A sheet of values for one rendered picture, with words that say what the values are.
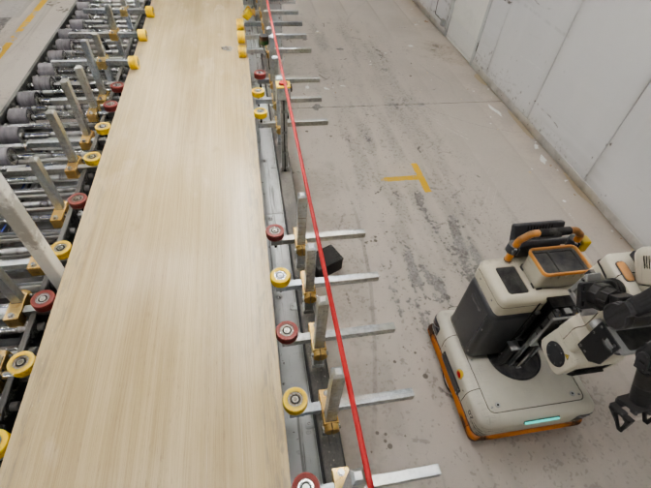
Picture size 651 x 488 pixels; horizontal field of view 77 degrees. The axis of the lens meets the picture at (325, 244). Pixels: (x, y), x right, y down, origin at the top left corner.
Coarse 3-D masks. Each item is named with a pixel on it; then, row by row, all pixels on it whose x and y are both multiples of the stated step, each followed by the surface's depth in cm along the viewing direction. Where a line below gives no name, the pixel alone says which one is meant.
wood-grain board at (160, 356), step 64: (192, 0) 362; (192, 64) 280; (128, 128) 224; (192, 128) 228; (128, 192) 190; (192, 192) 192; (256, 192) 195; (128, 256) 165; (192, 256) 166; (256, 256) 168; (64, 320) 143; (128, 320) 145; (192, 320) 146; (256, 320) 148; (64, 384) 128; (128, 384) 130; (192, 384) 131; (256, 384) 132; (64, 448) 116; (128, 448) 117; (192, 448) 118; (256, 448) 119
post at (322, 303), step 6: (318, 300) 128; (324, 300) 127; (318, 306) 127; (324, 306) 127; (318, 312) 129; (324, 312) 130; (318, 318) 132; (324, 318) 133; (318, 324) 135; (324, 324) 136; (318, 330) 138; (324, 330) 139; (318, 336) 141; (324, 336) 142; (318, 342) 144; (324, 342) 145
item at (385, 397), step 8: (384, 392) 141; (392, 392) 142; (400, 392) 142; (408, 392) 142; (344, 400) 139; (360, 400) 139; (368, 400) 139; (376, 400) 139; (384, 400) 140; (392, 400) 141; (400, 400) 142; (312, 408) 136; (320, 408) 137; (344, 408) 138; (296, 416) 136
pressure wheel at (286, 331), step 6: (282, 324) 147; (288, 324) 147; (294, 324) 147; (276, 330) 145; (282, 330) 145; (288, 330) 145; (294, 330) 145; (276, 336) 145; (282, 336) 144; (288, 336) 144; (294, 336) 144; (282, 342) 144; (288, 342) 144
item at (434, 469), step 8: (392, 472) 123; (400, 472) 123; (408, 472) 123; (416, 472) 123; (424, 472) 124; (432, 472) 124; (440, 472) 124; (376, 480) 121; (384, 480) 121; (392, 480) 121; (400, 480) 122; (408, 480) 122; (416, 480) 124
